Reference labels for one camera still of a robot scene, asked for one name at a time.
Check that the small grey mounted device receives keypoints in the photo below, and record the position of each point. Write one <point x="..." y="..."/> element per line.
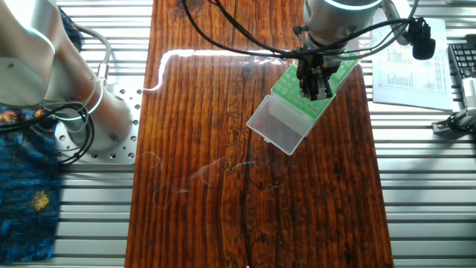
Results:
<point x="446" y="128"/>

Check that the blue painted cloth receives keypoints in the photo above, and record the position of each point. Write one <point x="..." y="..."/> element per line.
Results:
<point x="26" y="208"/>

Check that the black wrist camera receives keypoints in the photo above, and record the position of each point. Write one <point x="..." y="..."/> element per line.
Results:
<point x="422" y="41"/>

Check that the brown wooden board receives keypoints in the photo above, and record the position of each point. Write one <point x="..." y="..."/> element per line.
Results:
<point x="208" y="223"/>

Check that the black computer keyboard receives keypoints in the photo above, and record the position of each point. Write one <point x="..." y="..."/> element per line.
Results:
<point x="463" y="56"/>

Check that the white printed paper sheet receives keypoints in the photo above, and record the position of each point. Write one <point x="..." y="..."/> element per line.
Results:
<point x="435" y="85"/>

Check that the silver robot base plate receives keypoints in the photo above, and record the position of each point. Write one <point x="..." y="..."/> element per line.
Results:
<point x="128" y="149"/>

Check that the clear box green tip rack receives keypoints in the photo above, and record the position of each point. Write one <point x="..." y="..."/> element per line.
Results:
<point x="346" y="70"/>
<point x="277" y="124"/>

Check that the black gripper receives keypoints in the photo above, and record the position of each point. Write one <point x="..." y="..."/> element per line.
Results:
<point x="306" y="67"/>

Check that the white grey box device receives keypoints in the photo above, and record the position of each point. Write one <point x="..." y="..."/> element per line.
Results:
<point x="470" y="93"/>

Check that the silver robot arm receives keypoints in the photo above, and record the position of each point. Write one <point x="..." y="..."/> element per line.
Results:
<point x="33" y="63"/>

